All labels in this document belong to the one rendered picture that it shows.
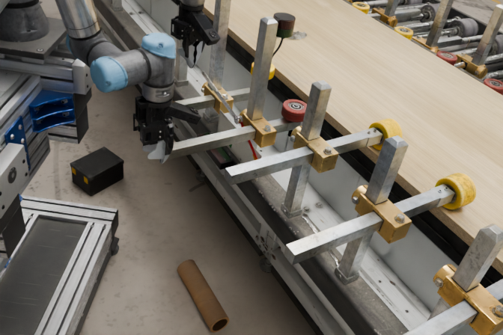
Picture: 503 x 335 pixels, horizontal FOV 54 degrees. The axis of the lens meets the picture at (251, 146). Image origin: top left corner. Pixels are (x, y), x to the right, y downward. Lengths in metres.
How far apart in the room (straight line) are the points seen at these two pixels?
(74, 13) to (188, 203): 1.46
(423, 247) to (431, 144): 0.31
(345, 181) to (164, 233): 1.03
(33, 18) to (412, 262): 1.20
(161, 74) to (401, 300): 0.85
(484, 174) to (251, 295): 1.06
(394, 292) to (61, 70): 1.09
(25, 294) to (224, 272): 0.78
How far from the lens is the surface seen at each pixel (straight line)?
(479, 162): 1.52
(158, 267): 2.16
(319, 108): 1.20
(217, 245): 2.25
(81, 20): 1.15
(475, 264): 0.99
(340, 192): 1.55
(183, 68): 1.89
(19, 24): 1.45
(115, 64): 1.09
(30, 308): 1.83
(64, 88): 1.48
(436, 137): 1.56
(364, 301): 1.28
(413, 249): 1.40
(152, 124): 1.24
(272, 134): 1.43
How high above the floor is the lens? 1.67
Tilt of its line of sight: 36 degrees down
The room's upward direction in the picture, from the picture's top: 9 degrees clockwise
